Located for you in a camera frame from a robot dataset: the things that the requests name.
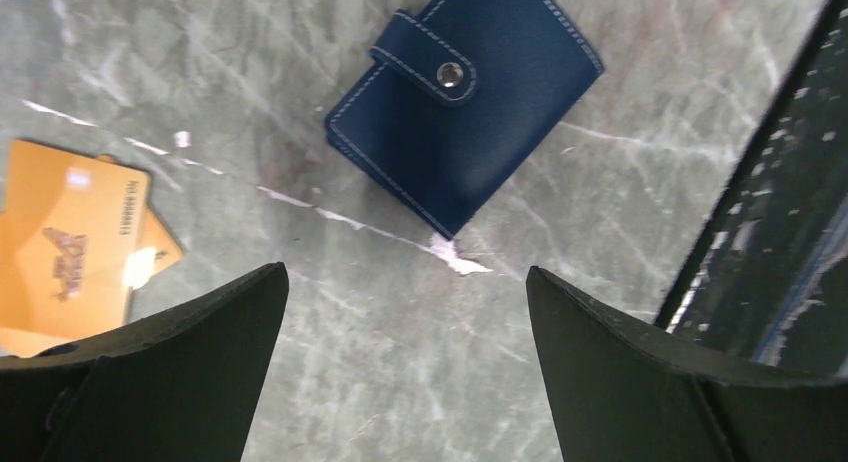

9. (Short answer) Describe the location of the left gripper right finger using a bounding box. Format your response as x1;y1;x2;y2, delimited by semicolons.
526;266;847;461

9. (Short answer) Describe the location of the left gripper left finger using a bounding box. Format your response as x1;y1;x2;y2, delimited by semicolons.
1;262;289;461

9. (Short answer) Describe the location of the blue leather card holder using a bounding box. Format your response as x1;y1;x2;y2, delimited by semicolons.
325;0;604;239

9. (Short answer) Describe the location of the gold card stack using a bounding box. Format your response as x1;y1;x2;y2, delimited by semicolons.
1;140;183;357

